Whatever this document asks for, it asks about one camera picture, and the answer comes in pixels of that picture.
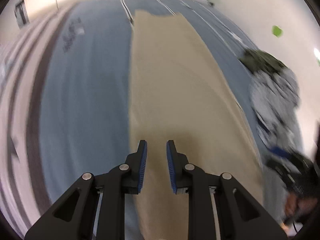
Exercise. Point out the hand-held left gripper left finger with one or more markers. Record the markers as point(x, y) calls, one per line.
point(142, 170)

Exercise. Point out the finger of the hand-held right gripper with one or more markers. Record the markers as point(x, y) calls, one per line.
point(278, 151)

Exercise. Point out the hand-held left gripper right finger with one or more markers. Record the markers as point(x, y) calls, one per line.
point(171, 172)

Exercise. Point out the khaki pants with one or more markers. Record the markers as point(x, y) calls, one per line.
point(170, 80)

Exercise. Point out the pile of grey clothes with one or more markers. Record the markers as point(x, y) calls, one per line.
point(272, 97)

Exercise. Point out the person's right hand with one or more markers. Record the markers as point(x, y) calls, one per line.
point(296, 205)

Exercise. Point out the dark green garment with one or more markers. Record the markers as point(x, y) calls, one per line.
point(260, 60)

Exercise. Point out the bed with blue sheet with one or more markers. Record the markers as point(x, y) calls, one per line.
point(87, 92)

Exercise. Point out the green leaf wall sticker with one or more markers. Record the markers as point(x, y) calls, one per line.
point(277, 31)

